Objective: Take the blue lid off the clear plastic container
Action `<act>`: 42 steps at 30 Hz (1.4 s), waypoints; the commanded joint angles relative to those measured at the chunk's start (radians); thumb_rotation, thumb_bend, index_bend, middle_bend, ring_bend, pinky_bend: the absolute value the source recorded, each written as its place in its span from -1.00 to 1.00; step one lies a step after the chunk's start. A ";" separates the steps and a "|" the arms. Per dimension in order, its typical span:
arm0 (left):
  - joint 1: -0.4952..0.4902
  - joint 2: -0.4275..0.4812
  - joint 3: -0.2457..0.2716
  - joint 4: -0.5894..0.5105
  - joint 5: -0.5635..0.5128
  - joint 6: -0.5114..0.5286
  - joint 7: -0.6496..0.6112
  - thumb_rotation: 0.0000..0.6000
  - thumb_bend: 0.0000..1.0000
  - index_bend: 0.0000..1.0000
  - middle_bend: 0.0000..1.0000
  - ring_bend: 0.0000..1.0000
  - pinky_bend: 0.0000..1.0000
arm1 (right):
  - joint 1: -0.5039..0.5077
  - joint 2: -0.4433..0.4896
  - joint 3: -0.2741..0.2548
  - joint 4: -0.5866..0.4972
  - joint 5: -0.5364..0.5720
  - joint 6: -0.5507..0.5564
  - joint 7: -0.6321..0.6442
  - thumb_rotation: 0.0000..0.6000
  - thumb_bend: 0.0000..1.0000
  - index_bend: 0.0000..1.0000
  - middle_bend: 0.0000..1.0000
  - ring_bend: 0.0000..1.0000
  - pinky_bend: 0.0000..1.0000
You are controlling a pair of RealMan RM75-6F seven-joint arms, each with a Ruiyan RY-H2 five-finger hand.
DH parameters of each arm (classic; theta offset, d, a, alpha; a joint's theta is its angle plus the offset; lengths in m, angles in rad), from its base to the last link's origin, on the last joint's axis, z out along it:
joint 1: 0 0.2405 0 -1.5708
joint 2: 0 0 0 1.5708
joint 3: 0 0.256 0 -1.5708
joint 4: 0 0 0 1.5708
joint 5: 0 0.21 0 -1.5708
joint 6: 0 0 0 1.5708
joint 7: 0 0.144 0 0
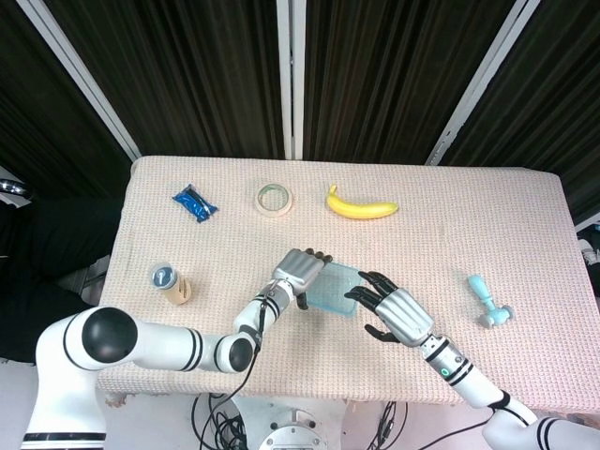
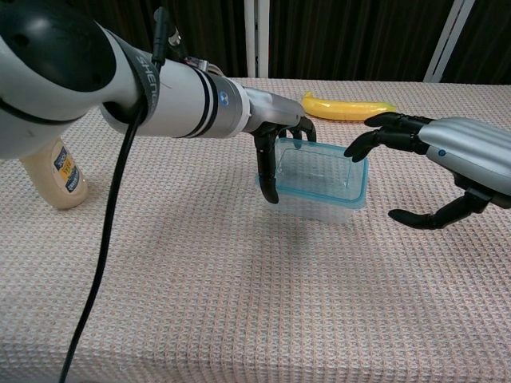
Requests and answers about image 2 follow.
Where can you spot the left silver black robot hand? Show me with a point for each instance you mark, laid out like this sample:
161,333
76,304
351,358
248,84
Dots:
275,107

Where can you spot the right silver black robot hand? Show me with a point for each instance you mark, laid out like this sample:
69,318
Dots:
467,147

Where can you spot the light blue container lid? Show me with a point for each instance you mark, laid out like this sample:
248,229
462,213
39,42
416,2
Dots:
319,191

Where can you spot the clear plastic container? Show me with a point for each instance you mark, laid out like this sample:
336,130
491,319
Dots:
319,211

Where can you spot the black pleated curtain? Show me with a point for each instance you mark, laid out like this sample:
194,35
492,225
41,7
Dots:
339,36

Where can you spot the beige sauce bottle clear cap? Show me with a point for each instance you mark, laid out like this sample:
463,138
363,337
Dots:
64,187

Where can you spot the white frame post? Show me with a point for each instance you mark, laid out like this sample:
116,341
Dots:
256,40
449,40

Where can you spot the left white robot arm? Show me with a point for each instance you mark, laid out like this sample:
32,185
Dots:
80,80

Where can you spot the pink waffle tablecloth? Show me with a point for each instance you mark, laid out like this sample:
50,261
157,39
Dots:
239,287

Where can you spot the yellow banana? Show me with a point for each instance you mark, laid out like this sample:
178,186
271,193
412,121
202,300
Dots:
343,109

